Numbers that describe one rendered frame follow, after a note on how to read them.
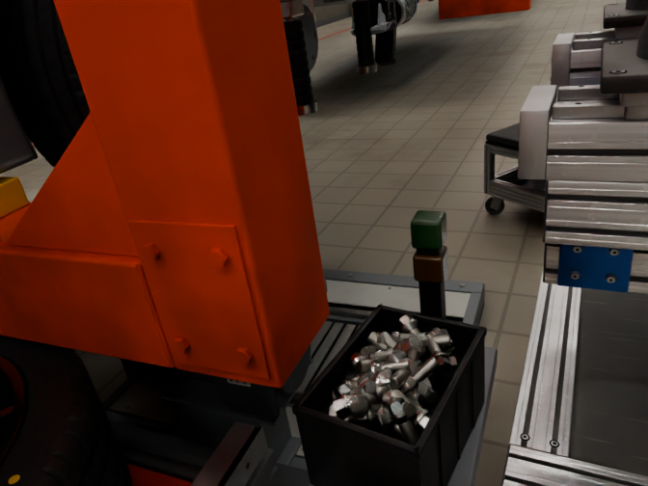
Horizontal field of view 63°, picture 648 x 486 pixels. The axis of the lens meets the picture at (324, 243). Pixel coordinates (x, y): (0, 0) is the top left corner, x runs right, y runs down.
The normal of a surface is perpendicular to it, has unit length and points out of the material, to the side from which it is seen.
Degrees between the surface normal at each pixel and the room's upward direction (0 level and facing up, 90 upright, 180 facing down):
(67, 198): 90
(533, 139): 90
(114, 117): 90
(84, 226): 90
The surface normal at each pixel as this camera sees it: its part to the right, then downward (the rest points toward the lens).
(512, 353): -0.14, -0.89
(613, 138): -0.42, 0.46
